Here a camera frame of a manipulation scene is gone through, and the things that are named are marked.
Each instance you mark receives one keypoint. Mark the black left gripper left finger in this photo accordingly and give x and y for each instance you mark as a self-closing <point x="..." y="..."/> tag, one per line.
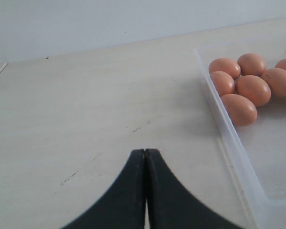
<point x="122" y="206"/>

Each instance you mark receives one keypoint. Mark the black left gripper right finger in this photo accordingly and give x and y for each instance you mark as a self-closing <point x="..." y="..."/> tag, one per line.
<point x="171" y="205"/>

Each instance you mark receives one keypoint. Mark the clear plastic tray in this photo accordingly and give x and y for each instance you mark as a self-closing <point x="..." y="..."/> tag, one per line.
<point x="257" y="151"/>

